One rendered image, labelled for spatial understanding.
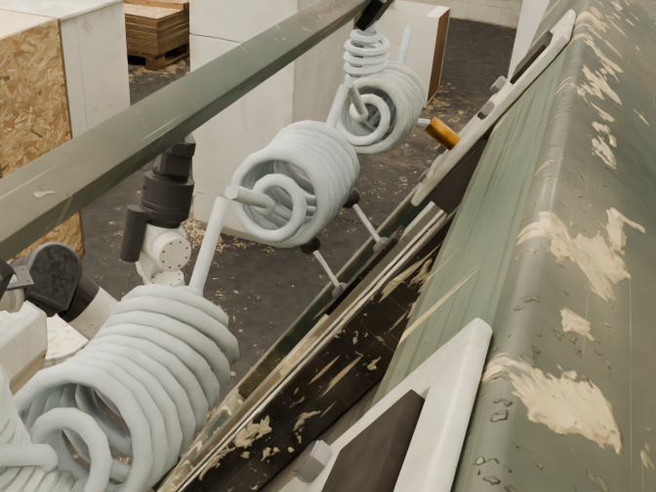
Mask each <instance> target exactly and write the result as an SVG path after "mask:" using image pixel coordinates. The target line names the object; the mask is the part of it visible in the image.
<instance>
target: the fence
mask: <svg viewBox="0 0 656 492"><path fill-rule="evenodd" d="M440 210H441V209H440V208H439V207H438V206H436V205H435V204H434V203H433V202H430V203H429V205H428V206H427V207H426V208H425V209H424V210H423V211H422V212H421V213H420V214H419V215H418V216H417V217H416V218H415V220H414V221H413V222H412V223H411V224H410V225H409V226H408V227H407V228H405V230H404V232H403V234H402V235H401V237H400V239H399V241H398V242H397V243H396V244H395V245H394V247H393V248H392V249H391V250H390V251H389V252H388V253H387V254H386V255H385V256H384V257H383V258H382V259H381V260H380V262H379V263H378V264H377V265H376V266H375V267H374V268H373V269H372V270H371V271H370V272H369V273H368V274H367V275H366V276H365V277H364V279H363V280H362V281H361V282H360V283H359V284H358V285H357V286H356V287H355V288H354V289H353V290H352V291H351V292H350V293H349V294H348V296H347V297H346V298H345V299H344V300H343V301H342V302H341V303H340V304H339V305H338V306H337V307H336V308H335V309H334V311H333V312H332V313H331V314H330V315H329V316H328V315H327V314H325V315H324V316H323V317H322V318H321V319H320V320H319V321H318V323H317V324H316V325H315V326H314V327H313V328H312V329H311V330H310V331H309V332H308V333H307V334H306V335H305V337H304V338H303V339H302V340H301V341H300V342H299V343H298V344H297V345H296V346H295V347H294V348H293V349H292V350H291V352H290V353H289V354H288V355H287V356H286V357H285V358H284V359H283V360H282V361H281V362H280V363H279V364H278V365H277V367H276V368H275V369H274V370H273V371H272V372H271V373H270V374H269V375H268V376H267V377H266V378H265V379H264V380H263V382H262V383H261V384H260V385H259V386H258V387H257V388H256V389H255V390H254V391H253V392H252V393H251V394H250V395H249V397H248V398H247V399H246V400H245V401H244V402H243V403H242V404H241V405H240V406H239V407H238V408H237V409H236V410H235V412H234V413H233V414H232V415H231V416H230V417H229V418H228V419H227V420H226V421H225V422H224V423H223V424H222V426H221V427H220V428H219V429H218V430H217V431H216V432H215V433H214V434H213V435H212V436H211V437H210V438H209V439H208V441H207V442H206V443H205V444H204V445H203V446H202V447H201V448H200V450H199V451H198V453H197V454H196V455H195V457H194V458H193V460H192V461H191V463H190V464H191V465H192V466H194V467H196V466H197V465H198V464H199V463H200V462H201V461H202V460H203V459H204V458H205V457H206V456H207V455H208V454H209V453H210V452H211V450H212V449H213V448H214V447H215V446H216V445H217V444H218V443H219V442H220V441H221V440H222V439H223V438H224V437H225V436H226V435H227V434H228V433H229V432H230V431H231V429H232V428H233V427H234V426H235V425H236V424H237V423H238V422H239V421H240V420H241V419H242V418H243V417H244V416H245V415H246V414H247V413H248V412H249V411H250V410H251V409H252V407H253V406H254V405H255V404H256V403H257V402H258V401H259V400H260V399H261V398H262V397H263V396H264V395H265V394H266V393H267V392H268V391H269V390H270V389H271V388H272V386H273V385H274V384H275V383H276V382H277V381H278V380H279V379H280V378H281V377H282V376H283V375H284V374H285V373H286V372H287V371H288V370H289V369H290V368H291V367H292V366H293V364H294V363H295V362H296V361H297V360H298V359H299V358H300V357H301V356H302V355H303V354H304V353H305V352H306V351H307V350H308V349H309V348H310V347H311V346H312V345H313V343H314V342H315V341H316V340H317V339H318V338H319V337H320V336H321V335H322V334H323V333H324V332H325V331H326V330H327V329H328V328H329V327H330V326H331V325H332V324H333V323H334V321H335V320H336V319H337V318H338V317H339V316H340V315H341V314H342V313H343V312H344V311H345V310H346V309H347V308H348V307H349V306H350V305H351V304H352V303H353V302H354V300H355V299H356V298H357V297H358V296H359V295H360V294H361V293H362V292H363V291H364V290H365V289H366V288H367V287H368V286H369V285H370V284H371V283H372V282H373V281H374V280H375V278H376V277H377V276H378V275H379V274H380V273H381V272H382V271H383V270H384V269H385V268H386V267H387V266H388V265H389V264H390V263H391V262H392V261H393V260H394V259H395V257H396V256H397V255H398V254H399V253H400V252H401V251H402V250H403V249H404V248H405V247H406V246H407V245H408V244H409V243H410V242H411V241H412V240H413V239H414V238H415V237H416V235H417V234H418V233H419V232H420V231H421V230H422V229H423V228H424V227H425V226H426V225H427V224H428V223H429V222H430V221H431V220H432V219H433V218H434V217H435V216H436V214H437V213H438V212H439V211H440Z"/></svg>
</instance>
